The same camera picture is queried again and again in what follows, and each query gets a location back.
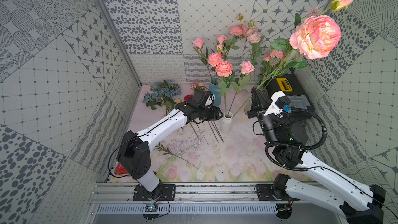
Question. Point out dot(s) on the black toolbox yellow latch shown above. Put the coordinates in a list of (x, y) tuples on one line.
[(290, 86)]

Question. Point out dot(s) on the pink carnation stem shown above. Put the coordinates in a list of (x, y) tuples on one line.
[(166, 152)]

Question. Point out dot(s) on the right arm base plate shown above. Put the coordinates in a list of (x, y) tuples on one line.
[(265, 192)]

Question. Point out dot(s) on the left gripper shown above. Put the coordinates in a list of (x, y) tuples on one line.
[(204, 112)]

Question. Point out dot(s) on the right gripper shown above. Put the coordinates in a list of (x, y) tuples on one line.
[(262, 106)]

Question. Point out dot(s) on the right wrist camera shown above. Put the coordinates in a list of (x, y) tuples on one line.
[(279, 105)]

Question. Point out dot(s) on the blue cylindrical vase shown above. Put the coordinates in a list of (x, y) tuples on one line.
[(213, 88)]

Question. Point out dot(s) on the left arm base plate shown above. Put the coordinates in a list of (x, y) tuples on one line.
[(161, 192)]

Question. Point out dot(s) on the bunch of artificial flowers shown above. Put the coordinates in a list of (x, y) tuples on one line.
[(164, 94)]

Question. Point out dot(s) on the white ribbed vase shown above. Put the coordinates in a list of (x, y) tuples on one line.
[(226, 123)]

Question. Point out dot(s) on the pink rose stem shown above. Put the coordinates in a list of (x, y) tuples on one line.
[(220, 42), (198, 44)]

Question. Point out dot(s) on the pink rose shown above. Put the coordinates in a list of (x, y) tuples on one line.
[(241, 80)]

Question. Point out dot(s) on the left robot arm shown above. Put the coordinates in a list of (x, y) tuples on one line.
[(134, 153)]

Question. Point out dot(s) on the large peony stem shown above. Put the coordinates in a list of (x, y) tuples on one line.
[(312, 39)]

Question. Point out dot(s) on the aluminium rail frame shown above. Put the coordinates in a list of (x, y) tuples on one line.
[(185, 193)]

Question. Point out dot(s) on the pink peony flower stem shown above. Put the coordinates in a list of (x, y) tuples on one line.
[(236, 33)]

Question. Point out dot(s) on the red pipe wrench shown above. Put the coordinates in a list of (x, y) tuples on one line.
[(120, 170)]

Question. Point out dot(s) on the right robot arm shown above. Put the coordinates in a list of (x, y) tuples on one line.
[(286, 147)]

